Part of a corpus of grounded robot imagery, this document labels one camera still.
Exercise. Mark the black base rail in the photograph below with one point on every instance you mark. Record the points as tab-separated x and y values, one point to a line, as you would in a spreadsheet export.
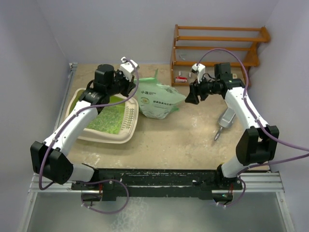
201	184

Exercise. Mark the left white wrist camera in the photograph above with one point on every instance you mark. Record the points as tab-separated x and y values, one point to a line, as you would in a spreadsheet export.
128	68

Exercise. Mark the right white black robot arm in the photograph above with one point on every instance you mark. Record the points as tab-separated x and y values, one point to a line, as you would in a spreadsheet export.
254	147

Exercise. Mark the wooden shoe rack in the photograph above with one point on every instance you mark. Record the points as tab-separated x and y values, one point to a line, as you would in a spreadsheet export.
212	45

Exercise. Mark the silver metal scoop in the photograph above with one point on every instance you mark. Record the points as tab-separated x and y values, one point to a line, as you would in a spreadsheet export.
225	121

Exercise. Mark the aluminium frame rail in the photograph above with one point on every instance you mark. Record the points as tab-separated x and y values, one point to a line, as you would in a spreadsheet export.
254	182

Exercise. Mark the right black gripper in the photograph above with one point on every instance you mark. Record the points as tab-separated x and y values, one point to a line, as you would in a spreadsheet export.
192	97

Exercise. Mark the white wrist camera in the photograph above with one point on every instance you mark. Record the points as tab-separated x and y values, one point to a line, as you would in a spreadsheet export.
128	68
199	69

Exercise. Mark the green cat litter bag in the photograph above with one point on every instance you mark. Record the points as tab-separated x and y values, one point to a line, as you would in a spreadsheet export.
155	99

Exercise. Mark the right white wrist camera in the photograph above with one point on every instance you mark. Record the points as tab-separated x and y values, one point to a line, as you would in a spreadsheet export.
199	69

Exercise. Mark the red white small box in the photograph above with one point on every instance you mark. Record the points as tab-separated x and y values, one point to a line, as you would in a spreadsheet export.
180	79

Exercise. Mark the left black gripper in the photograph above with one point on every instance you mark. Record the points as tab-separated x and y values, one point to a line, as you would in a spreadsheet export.
129	85

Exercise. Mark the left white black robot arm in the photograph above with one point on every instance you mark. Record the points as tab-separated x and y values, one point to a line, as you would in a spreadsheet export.
49	158

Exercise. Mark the beige litter box green liner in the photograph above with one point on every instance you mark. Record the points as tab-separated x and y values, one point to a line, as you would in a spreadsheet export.
114	125

